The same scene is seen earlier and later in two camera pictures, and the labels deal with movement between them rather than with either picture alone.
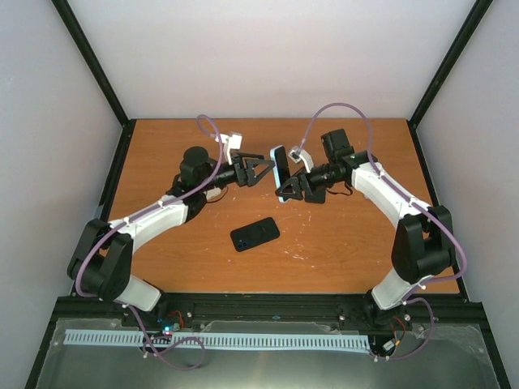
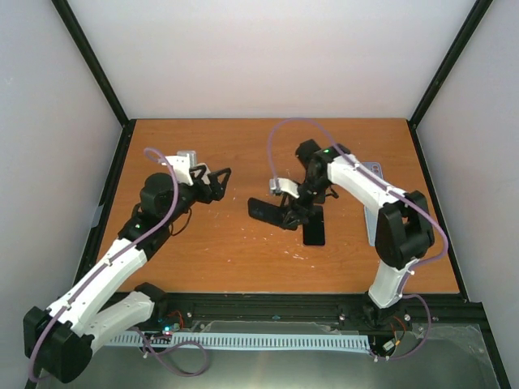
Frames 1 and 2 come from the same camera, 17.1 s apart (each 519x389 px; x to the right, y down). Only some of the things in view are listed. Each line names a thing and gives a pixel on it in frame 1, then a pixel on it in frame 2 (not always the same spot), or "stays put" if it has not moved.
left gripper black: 246,176 -> 216,192
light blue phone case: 281,169 -> 371,216
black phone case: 255,234 -> 270,214
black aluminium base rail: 431,317 stays put
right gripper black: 295,183 -> 288,213
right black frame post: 450,62 stays put
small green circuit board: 168,329 stays put
